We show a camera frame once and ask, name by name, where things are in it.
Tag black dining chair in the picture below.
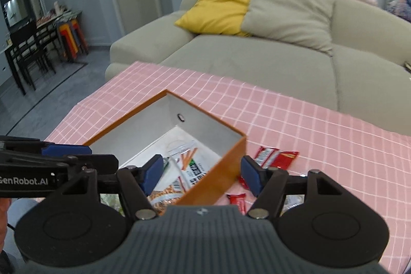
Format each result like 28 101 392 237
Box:
5 22 61 95

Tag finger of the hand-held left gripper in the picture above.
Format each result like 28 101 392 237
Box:
0 136 93 157
0 151 119 176

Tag dining table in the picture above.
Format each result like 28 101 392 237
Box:
0 9 82 53

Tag orange patterned snack packet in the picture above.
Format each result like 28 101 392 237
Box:
148 178 187 217

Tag beige pillow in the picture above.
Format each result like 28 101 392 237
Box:
241 0 336 53

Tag person's left forearm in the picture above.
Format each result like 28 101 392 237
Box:
0 197 12 250

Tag person's left leg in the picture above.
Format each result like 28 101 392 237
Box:
8 199 41 227

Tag pink checked tablecloth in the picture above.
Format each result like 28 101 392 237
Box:
43 61 411 265

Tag stack of coloured stools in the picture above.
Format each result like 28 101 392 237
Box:
58 19 89 62

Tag yellow pillow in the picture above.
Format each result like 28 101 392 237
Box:
175 0 257 37

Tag orange cardboard box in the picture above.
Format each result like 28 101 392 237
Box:
83 89 247 217

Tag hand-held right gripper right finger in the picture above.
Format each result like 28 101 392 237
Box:
240 155 345 219

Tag white stick snack packet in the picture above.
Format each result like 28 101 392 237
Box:
167 141 222 188

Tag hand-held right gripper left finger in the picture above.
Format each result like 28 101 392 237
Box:
48 155 164 220

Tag beige sofa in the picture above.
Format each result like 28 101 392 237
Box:
105 0 411 136

